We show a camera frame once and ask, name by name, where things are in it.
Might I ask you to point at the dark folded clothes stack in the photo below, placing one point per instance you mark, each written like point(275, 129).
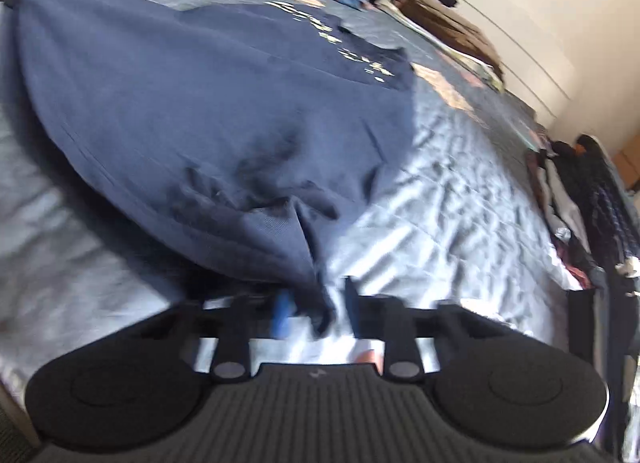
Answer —
point(593, 225)

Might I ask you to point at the brown beige folded clothes stack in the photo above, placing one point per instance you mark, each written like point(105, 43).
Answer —
point(452, 34)

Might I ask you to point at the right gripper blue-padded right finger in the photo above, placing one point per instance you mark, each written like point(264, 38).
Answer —
point(386, 319)

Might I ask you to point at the grey quilted bedspread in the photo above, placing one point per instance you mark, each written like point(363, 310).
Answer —
point(460, 223)

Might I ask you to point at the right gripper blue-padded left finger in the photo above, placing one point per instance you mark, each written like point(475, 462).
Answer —
point(248, 318)

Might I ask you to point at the navy blue t-shirt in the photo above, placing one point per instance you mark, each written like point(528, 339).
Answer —
point(245, 137)

